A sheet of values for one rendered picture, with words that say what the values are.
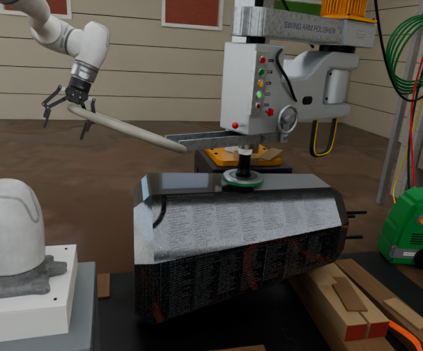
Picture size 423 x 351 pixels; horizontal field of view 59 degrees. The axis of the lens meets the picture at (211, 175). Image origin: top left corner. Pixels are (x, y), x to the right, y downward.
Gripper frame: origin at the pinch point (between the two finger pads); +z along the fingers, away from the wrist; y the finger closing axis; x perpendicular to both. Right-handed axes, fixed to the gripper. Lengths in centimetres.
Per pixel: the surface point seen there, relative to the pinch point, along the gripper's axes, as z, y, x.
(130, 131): -9.1, 17.9, -24.0
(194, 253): 34, 70, -3
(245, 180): -4, 90, 10
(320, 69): -73, 110, 13
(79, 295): 40, 15, -46
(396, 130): -99, 311, 121
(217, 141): -18, 64, 5
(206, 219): 19, 74, 6
